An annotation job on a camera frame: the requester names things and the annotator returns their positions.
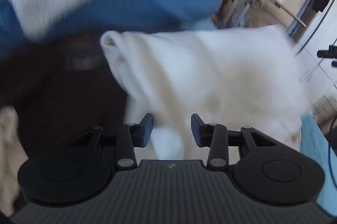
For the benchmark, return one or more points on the cream fleece garment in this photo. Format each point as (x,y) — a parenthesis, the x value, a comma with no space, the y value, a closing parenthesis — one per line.
(210,69)

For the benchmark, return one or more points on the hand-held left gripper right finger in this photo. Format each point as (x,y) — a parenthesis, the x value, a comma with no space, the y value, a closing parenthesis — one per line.
(196,132)

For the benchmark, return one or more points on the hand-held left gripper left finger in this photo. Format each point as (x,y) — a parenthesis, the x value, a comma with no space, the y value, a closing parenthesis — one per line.
(147,132)

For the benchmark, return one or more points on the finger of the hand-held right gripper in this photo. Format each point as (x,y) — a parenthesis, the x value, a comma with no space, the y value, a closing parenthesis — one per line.
(334,63)
(322,53)

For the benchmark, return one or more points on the dark brown cloth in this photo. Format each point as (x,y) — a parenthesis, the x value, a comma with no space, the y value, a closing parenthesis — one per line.
(65,95)

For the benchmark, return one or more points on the white wardrobe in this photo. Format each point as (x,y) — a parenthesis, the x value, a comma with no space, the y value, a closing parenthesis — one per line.
(323,76)

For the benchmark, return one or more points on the cream waffle blanket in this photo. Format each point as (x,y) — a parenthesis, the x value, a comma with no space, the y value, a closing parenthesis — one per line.
(10,161)

